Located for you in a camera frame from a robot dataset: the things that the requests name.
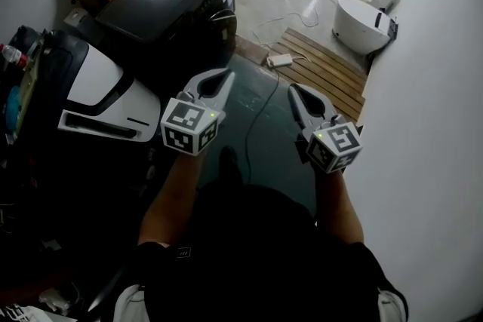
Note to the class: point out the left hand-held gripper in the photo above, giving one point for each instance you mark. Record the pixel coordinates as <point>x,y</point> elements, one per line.
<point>185,132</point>

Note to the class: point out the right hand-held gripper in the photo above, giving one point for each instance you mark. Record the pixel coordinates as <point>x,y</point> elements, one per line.
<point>336,149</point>

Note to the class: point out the person's left forearm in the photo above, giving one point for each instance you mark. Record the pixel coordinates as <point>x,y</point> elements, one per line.
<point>170,200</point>

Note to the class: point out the person's right forearm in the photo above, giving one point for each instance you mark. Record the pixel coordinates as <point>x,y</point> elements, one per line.
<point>337,207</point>

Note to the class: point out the wooden slat mat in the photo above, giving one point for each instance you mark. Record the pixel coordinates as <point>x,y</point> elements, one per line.
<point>324,71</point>

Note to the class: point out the brown wooden board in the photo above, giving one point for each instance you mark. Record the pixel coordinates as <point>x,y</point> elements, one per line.
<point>249,49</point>

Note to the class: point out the white power adapter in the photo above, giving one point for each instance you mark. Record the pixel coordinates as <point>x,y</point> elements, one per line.
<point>279,59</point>

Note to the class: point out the person's black shoe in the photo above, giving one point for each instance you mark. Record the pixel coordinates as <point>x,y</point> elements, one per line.
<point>229,162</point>

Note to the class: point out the black washing machine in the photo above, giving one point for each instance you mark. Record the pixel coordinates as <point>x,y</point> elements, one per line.
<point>166,3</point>

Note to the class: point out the white and black rounded appliance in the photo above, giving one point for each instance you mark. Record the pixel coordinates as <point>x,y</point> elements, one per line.
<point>102,86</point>

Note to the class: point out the grey plastic box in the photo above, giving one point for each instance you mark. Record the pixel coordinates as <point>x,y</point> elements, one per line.
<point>77,18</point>

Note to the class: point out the person's black shirt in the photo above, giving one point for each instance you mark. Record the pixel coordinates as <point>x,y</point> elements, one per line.
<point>256,256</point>

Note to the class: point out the blue plastic bag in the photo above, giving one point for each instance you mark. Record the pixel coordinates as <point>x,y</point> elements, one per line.
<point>13,103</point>

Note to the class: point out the clear bottle with red label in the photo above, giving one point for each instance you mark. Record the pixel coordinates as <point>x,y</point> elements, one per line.
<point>11,54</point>

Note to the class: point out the beige plastic frame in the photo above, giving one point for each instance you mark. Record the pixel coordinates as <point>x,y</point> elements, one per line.
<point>32,71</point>

